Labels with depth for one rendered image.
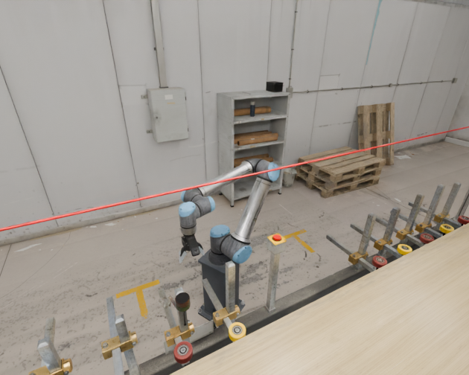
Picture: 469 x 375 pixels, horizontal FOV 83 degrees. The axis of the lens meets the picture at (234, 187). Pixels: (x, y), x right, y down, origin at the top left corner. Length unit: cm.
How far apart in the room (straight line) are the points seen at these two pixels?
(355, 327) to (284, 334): 34
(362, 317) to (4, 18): 360
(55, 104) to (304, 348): 316
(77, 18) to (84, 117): 96
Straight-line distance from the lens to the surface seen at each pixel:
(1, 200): 391
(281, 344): 138
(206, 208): 150
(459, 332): 174
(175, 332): 145
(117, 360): 134
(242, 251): 185
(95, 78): 345
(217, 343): 161
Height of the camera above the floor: 205
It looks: 27 degrees down
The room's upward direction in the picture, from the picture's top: straight up
